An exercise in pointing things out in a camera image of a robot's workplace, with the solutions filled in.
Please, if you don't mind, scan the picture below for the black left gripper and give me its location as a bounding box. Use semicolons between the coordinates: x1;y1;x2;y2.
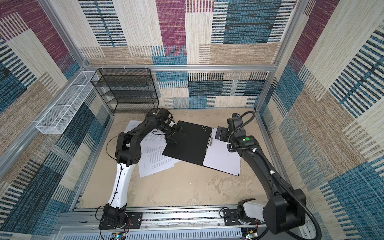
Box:
158;123;187;143

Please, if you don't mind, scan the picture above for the red and black ring binder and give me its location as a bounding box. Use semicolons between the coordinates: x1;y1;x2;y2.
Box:
162;120;241;177

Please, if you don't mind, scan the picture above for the white text paper sheet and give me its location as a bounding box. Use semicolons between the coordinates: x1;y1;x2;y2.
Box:
138;133;180;178
124;120;142;133

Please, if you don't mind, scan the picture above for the white text paper back sheet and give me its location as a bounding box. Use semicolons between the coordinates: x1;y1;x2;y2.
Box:
124;120;142;133

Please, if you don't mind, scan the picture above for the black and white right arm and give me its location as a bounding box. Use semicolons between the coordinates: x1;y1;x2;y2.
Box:
230;130;306;235

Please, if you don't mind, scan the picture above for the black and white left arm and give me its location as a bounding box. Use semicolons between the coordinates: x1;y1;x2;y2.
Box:
99;108;183;230

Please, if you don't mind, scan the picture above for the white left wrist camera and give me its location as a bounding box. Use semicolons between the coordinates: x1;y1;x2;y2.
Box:
157;108;174;125

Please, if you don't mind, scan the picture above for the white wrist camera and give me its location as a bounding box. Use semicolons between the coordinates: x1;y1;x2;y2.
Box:
157;108;174;125
227;113;243;132

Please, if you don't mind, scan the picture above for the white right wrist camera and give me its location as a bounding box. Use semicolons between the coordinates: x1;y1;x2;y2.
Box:
227;113;243;132

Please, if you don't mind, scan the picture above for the black wire mesh file rack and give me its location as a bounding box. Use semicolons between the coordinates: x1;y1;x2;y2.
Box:
91;68;159;114

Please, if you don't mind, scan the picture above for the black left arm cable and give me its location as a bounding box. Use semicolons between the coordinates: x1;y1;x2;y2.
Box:
95;107;175;221

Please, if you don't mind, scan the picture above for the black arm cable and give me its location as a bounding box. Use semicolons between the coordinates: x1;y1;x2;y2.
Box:
227;110;322;240
95;107;175;221

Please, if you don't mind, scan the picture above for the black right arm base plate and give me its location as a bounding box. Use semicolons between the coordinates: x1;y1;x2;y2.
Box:
219;207;264;226

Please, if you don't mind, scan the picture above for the aluminium front rail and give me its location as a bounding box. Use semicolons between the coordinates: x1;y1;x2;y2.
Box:
53;205;247;234

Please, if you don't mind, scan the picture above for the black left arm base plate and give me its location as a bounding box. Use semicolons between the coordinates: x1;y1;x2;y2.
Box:
99;212;143;231

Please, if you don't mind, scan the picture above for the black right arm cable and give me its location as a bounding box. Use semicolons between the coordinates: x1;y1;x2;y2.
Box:
227;110;322;240

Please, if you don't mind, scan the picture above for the white wire mesh tray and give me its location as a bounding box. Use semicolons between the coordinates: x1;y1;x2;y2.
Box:
36;71;95;135

